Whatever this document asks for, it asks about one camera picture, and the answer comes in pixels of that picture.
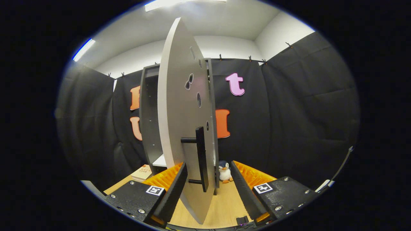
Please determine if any beige shoe cabinet door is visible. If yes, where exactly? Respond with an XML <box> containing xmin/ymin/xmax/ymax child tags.
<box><xmin>157</xmin><ymin>17</ymin><xmax>216</xmax><ymax>225</ymax></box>

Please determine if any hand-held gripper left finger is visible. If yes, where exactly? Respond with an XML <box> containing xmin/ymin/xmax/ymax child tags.
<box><xmin>105</xmin><ymin>162</ymin><xmax>188</xmax><ymax>227</ymax></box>

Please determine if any wide ceiling light panel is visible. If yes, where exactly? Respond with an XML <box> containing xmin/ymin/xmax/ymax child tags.
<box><xmin>144</xmin><ymin>0</ymin><xmax>227</xmax><ymax>12</ymax></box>

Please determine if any grey shoe cabinet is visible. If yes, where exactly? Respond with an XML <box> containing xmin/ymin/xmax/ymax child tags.
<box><xmin>139</xmin><ymin>58</ymin><xmax>220</xmax><ymax>196</ymax></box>

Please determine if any penguin plush toy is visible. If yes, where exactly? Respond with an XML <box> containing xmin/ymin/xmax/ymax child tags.
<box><xmin>219</xmin><ymin>160</ymin><xmax>234</xmax><ymax>184</ymax></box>

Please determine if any beige orange cover book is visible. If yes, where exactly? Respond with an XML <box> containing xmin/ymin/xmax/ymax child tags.
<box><xmin>130</xmin><ymin>164</ymin><xmax>153</xmax><ymax>183</ymax></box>

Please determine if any narrow ceiling light strip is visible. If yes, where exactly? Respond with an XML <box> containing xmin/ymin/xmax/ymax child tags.
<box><xmin>72</xmin><ymin>38</ymin><xmax>96</xmax><ymax>62</ymax></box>

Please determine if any black backdrop cloth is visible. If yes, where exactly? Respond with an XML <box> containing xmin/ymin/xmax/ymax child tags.
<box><xmin>56</xmin><ymin>31</ymin><xmax>361</xmax><ymax>191</ymax></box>

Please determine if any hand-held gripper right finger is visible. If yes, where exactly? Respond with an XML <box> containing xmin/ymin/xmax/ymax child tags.
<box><xmin>230</xmin><ymin>160</ymin><xmax>320</xmax><ymax>225</ymax></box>

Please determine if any white flat object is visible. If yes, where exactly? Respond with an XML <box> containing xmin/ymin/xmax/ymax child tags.
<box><xmin>316</xmin><ymin>180</ymin><xmax>335</xmax><ymax>192</ymax></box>

